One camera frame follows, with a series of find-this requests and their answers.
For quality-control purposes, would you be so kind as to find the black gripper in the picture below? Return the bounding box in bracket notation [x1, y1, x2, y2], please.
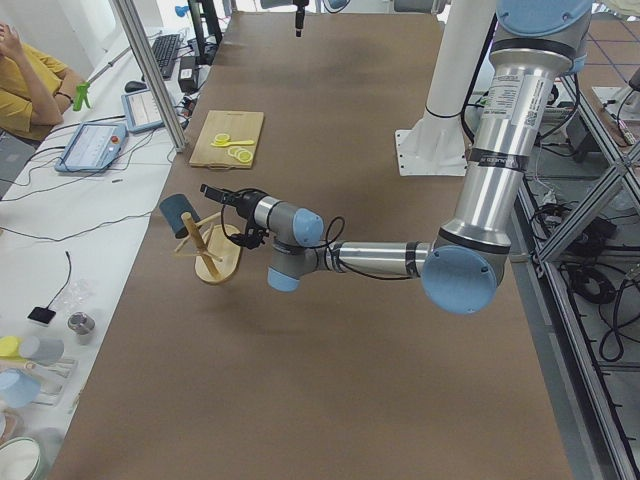
[200, 184, 260, 219]

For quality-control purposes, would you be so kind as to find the dark blue mug yellow inside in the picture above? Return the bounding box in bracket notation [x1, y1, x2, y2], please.
[159, 193, 201, 239]

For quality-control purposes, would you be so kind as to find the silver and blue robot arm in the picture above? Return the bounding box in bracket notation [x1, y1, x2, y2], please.
[202, 1, 591, 314]

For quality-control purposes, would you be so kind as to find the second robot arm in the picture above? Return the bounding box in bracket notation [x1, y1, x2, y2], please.
[322, 0, 350, 14]

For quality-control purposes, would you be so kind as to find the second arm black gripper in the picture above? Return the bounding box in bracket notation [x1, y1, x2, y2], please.
[292, 0, 309, 38]

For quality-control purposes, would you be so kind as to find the wooden cup storage rack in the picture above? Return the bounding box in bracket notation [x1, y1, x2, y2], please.
[174, 212, 241, 285]

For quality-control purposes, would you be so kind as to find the small metal cylinder cup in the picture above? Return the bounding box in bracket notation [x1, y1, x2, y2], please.
[67, 312, 95, 345]

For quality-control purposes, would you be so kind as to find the grey plastic cup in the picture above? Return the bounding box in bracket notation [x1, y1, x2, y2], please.
[19, 336, 65, 365]

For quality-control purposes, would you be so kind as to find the clear cup tray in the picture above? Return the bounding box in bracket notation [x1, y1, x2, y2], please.
[23, 357, 78, 407]

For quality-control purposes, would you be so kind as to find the yellow plastic cup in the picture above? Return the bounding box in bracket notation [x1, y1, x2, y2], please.
[0, 336, 22, 359]

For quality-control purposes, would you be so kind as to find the light blue plastic cup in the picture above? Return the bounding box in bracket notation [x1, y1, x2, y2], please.
[0, 369, 40, 408]

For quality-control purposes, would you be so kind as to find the lemon slices row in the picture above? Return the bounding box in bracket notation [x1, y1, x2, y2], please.
[227, 146, 254, 164]

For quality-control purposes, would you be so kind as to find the lemon slice on knife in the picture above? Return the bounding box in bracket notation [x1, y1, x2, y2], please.
[212, 133, 231, 146]

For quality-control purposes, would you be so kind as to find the yellow plastic knife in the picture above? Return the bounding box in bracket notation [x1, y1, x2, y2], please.
[210, 140, 255, 148]

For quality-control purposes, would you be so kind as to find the wooden cutting board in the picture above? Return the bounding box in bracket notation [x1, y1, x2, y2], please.
[188, 110, 265, 170]

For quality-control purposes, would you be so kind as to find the far blue teach pendant tablet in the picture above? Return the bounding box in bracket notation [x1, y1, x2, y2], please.
[121, 89, 164, 133]

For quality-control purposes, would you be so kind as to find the blue teach pendant tablet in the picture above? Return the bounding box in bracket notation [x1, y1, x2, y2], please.
[54, 122, 128, 174]
[121, 89, 164, 133]

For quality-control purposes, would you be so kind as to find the black power adapter box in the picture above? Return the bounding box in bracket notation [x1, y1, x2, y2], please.
[178, 56, 199, 94]

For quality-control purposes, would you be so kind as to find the near blue teach pendant tablet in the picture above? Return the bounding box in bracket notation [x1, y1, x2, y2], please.
[54, 122, 128, 174]

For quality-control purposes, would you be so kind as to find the black computer mouse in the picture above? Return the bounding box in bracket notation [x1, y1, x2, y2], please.
[124, 81, 147, 93]

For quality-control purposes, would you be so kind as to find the black keyboard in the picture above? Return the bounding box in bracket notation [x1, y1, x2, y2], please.
[152, 34, 182, 79]

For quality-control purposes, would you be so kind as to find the black monitor stand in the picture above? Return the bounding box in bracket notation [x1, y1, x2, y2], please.
[188, 0, 223, 65]

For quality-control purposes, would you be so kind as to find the small black square pad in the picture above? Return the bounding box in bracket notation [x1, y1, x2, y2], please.
[27, 306, 56, 325]

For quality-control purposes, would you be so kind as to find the person in yellow shirt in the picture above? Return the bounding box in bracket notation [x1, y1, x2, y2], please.
[1, 23, 85, 144]

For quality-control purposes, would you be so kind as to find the green rimmed white bowl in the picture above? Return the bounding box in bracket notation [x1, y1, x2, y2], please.
[1, 437, 42, 480]

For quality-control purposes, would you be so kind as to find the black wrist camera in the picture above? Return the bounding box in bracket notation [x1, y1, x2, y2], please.
[230, 227, 268, 250]

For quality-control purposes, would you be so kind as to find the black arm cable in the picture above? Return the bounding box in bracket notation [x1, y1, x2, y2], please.
[219, 188, 426, 280]

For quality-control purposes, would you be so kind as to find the aluminium frame post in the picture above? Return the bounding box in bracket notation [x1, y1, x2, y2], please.
[112, 0, 186, 153]

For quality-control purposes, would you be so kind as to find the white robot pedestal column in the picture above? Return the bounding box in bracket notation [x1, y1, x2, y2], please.
[395, 0, 496, 176]

